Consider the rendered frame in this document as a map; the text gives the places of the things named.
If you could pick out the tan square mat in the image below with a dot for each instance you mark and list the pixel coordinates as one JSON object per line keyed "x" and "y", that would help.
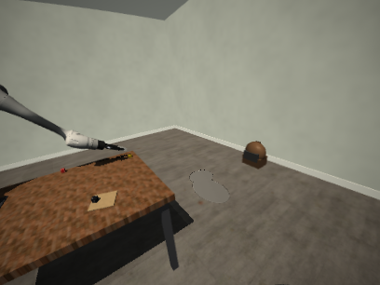
{"x": 105, "y": 200}

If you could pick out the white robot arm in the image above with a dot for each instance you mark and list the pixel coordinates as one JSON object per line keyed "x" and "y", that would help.
{"x": 10, "y": 105}

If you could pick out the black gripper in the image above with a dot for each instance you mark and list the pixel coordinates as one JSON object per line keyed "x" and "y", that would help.
{"x": 102, "y": 145}

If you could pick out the black die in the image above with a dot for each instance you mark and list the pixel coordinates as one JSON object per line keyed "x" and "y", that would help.
{"x": 94, "y": 199}

